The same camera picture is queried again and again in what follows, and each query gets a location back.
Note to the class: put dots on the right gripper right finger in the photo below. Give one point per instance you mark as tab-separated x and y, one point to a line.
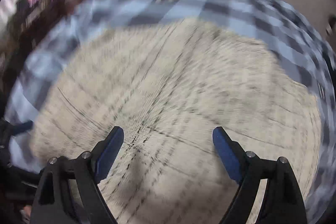
282	201

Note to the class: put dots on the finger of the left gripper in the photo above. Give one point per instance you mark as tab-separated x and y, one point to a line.
8	129

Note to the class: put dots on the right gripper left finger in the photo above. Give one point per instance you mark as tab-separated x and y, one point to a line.
53	201

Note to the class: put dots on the cream plaid knit shirt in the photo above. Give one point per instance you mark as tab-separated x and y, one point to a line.
168	86

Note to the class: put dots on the blue checkered bed sheet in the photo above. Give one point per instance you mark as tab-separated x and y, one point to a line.
301	50

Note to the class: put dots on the white security camera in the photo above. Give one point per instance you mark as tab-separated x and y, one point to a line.
331	23

